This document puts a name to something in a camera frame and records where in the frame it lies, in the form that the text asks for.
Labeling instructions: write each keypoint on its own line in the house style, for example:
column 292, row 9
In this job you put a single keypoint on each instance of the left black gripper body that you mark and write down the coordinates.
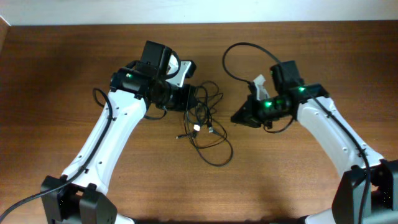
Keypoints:
column 180, row 99

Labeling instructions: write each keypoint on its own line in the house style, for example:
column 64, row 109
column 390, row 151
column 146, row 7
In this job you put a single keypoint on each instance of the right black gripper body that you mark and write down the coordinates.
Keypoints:
column 268, row 109

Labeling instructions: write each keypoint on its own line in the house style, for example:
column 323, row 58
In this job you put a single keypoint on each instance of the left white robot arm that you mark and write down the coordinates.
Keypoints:
column 157, row 78

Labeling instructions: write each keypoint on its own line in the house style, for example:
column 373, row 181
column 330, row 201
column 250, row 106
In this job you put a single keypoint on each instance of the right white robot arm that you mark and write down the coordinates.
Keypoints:
column 367, row 192

